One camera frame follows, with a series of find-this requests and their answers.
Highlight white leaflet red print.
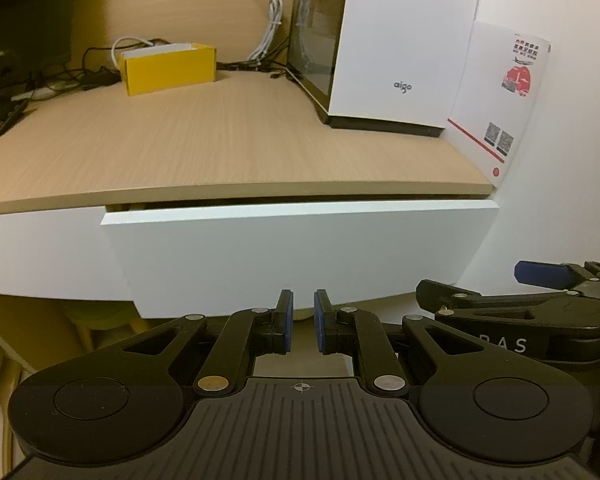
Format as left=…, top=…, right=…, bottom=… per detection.
left=447, top=21, right=552, bottom=192

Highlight black monitor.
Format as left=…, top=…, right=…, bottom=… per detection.
left=0, top=0, right=81, bottom=91

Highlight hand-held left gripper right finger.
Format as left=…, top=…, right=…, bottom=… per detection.
left=314, top=289, right=484, bottom=395

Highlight black cables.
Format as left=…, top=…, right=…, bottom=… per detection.
left=30, top=45, right=291, bottom=96

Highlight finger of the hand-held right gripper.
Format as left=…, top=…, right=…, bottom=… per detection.
left=514, top=260, right=588, bottom=292
left=416, top=280, right=551, bottom=322

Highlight yellow cardboard box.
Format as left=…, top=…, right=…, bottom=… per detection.
left=119, top=42, right=217, bottom=97

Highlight white computer case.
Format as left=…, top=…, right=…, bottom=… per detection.
left=285, top=0, right=486, bottom=138

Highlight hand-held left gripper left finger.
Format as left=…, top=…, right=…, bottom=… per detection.
left=117, top=289, right=295, bottom=395

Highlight white desk panel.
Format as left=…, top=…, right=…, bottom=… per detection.
left=0, top=204, right=137, bottom=306

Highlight thin white cable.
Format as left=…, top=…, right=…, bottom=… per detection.
left=111, top=36, right=156, bottom=73

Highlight white cable bundle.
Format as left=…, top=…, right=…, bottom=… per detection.
left=240, top=0, right=285, bottom=63

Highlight white drawer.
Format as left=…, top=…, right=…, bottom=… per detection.
left=100, top=199, right=501, bottom=320

